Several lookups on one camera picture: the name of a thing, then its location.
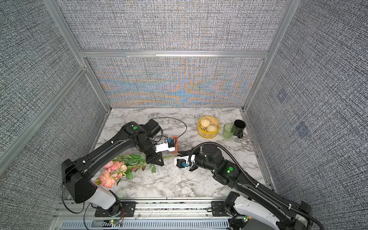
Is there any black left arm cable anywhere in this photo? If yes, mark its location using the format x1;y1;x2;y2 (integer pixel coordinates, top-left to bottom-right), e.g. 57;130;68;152
150;116;188;143

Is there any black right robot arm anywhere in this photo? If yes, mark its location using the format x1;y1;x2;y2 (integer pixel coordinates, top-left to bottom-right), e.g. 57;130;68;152
177;142;324;230

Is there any aluminium frame post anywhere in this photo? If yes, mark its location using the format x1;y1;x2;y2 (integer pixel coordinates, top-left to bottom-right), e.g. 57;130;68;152
43;1;112;113

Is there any black corrugated cable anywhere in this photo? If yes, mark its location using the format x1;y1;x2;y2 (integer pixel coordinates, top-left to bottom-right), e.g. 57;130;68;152
188;141;325;230

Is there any green translucent cup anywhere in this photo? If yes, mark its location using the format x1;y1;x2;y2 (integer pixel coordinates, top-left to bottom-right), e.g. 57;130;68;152
222;123;236;139

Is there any pink artificial rose stem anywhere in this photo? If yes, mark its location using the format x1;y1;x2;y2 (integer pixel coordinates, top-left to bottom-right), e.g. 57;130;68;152
93;154;156;189

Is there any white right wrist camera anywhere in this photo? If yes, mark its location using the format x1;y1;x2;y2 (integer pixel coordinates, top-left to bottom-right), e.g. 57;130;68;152
176;156;188;169

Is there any yellow bamboo steamer basket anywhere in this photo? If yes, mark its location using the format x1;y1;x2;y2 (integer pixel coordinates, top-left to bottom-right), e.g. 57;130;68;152
197;116;220;139

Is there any cream steamed bun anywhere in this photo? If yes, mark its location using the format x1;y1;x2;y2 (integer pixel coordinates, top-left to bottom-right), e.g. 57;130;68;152
206;124;218;132
199;118;211;128

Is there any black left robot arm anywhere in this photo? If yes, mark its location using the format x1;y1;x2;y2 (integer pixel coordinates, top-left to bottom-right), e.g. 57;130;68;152
61;119;163;210

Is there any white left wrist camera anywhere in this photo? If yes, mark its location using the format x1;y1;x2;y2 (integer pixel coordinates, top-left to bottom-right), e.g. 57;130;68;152
155;139;176;152

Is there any aluminium front rail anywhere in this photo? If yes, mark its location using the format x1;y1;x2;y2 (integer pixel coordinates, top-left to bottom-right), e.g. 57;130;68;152
49;197;233;230

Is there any dark green mug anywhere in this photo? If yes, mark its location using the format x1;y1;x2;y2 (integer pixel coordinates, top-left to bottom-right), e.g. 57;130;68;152
233;120;246;139

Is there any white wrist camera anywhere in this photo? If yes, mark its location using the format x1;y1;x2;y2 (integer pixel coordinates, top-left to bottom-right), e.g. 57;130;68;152
176;156;188;169
155;139;176;152

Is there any pink tape dispenser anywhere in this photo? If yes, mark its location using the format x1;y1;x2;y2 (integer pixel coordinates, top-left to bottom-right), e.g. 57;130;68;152
172;136;179;149

